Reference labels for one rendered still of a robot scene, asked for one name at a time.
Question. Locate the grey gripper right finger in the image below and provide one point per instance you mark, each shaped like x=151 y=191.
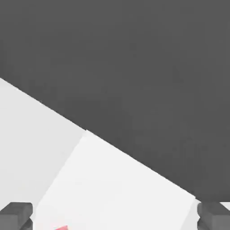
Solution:
x=213 y=216

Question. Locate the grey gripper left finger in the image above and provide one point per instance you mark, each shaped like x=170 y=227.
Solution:
x=15 y=216

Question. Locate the small red cube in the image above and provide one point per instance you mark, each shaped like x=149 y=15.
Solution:
x=62 y=228

